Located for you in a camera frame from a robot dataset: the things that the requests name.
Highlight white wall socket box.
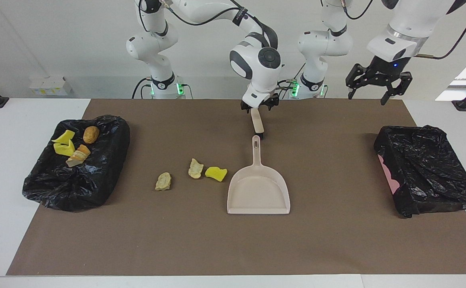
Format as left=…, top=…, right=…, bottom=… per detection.
left=29, top=77, right=72, bottom=96

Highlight beige plastic dustpan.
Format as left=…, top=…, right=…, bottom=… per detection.
left=227, top=135, right=291, bottom=215

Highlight black left base cable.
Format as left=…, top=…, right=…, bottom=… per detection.
left=275, top=64, right=307, bottom=99

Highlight black bag fully covering bin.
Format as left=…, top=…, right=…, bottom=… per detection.
left=22, top=115, right=131, bottom=212

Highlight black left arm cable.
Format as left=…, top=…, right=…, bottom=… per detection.
left=343, top=0, right=466, bottom=60

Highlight black right base cable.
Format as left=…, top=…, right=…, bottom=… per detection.
left=132, top=77, right=153, bottom=99

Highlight brown cork piece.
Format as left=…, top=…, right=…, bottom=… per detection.
left=83, top=126, right=100, bottom=144

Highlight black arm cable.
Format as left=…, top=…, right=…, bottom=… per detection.
left=343, top=0, right=466, bottom=60
left=161, top=0, right=281, bottom=42

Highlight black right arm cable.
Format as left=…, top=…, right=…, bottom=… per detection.
left=161, top=0, right=281, bottom=42

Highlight beige hand brush black bristles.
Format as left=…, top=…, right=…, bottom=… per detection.
left=250, top=107, right=266, bottom=140

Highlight yellow sponge piece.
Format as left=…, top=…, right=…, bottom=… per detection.
left=52, top=130, right=76, bottom=144
left=54, top=139, right=76, bottom=157
left=205, top=166, right=228, bottom=182

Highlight pink plastic bin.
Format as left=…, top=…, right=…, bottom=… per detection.
left=378, top=154, right=400, bottom=192

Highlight brown table mat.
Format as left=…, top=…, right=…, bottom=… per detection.
left=6, top=99, right=466, bottom=276

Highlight black bag lining pink bin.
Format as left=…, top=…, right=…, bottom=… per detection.
left=374, top=125, right=466, bottom=218

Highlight black base cable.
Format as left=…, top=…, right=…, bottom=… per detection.
left=275, top=64, right=307, bottom=99
left=132, top=77, right=153, bottom=99

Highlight beige foam chunk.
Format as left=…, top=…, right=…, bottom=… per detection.
left=66, top=144, right=91, bottom=168
left=188, top=158, right=204, bottom=179
left=155, top=172, right=172, bottom=191

